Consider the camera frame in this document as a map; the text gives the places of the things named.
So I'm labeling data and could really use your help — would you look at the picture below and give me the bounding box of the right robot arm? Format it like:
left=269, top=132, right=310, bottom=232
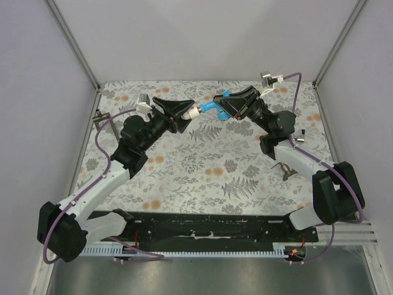
left=213, top=86, right=365, bottom=242

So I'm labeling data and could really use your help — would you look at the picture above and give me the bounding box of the left aluminium frame post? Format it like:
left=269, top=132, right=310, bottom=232
left=44, top=0, right=101, bottom=92

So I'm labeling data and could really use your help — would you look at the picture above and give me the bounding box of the blue plastic faucet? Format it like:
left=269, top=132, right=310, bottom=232
left=197, top=101, right=230, bottom=121

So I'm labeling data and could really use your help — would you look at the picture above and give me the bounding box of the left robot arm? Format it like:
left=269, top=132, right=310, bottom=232
left=37, top=97, right=195, bottom=264

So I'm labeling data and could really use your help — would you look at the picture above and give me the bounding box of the floral patterned mat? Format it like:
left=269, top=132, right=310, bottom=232
left=75, top=81, right=313, bottom=215

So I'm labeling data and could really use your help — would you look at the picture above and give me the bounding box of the aluminium frame post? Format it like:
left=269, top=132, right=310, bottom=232
left=44, top=0, right=101, bottom=92
left=313, top=0, right=368, bottom=88

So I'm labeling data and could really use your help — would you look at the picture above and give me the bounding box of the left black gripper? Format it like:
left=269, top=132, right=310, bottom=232
left=140, top=96, right=197, bottom=152

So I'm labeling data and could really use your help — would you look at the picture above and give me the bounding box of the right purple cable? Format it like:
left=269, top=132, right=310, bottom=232
left=282, top=72, right=366, bottom=265

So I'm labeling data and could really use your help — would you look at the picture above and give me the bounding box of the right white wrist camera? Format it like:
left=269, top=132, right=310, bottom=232
left=260, top=71, right=284, bottom=97

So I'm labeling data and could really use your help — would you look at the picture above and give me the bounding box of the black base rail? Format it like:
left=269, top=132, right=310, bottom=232
left=99, top=208, right=320, bottom=253

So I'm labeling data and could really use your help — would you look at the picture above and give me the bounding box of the white plastic elbow fitting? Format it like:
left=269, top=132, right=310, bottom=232
left=181, top=106, right=201, bottom=120

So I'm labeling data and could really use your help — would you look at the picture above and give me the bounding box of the right aluminium frame post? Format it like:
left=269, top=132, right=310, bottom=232
left=313, top=0, right=368, bottom=88

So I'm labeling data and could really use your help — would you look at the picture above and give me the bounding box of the white slotted cable duct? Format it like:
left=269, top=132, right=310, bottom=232
left=81, top=243, right=285, bottom=258

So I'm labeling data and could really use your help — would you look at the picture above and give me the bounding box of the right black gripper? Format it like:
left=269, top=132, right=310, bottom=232
left=213, top=85, right=273, bottom=135

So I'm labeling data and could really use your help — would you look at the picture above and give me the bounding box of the dark metal faucet left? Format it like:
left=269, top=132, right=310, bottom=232
left=92, top=109, right=120, bottom=141

